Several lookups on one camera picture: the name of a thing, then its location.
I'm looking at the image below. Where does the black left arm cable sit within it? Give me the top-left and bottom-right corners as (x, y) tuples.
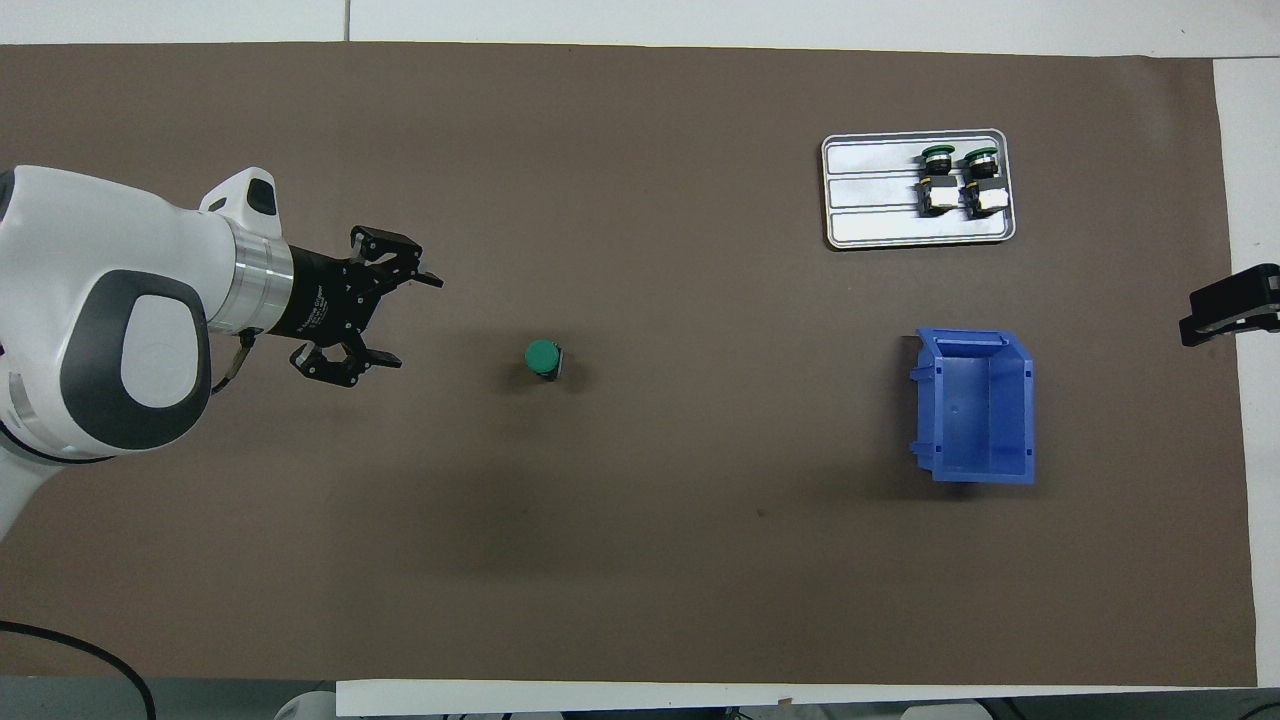
(208, 330), (253, 397)

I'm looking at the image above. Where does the blue plastic storage bin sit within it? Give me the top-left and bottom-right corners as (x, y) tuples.
(908, 327), (1037, 486)

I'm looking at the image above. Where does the green push button switch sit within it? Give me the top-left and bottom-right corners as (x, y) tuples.
(917, 144), (960, 217)
(524, 339), (567, 383)
(960, 146), (1009, 217)

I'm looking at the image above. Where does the thick black loose cable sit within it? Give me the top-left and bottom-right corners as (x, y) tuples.
(0, 620), (157, 720)

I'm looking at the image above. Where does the brown table mat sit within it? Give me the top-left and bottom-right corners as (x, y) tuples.
(0, 42), (1259, 689)

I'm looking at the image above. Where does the white rounded object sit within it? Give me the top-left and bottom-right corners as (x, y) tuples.
(275, 689), (338, 720)

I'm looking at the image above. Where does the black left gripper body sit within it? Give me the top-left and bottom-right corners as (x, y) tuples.
(264, 245), (375, 345)

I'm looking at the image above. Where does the silver metal tray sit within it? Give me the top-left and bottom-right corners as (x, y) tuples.
(821, 129), (1018, 251)

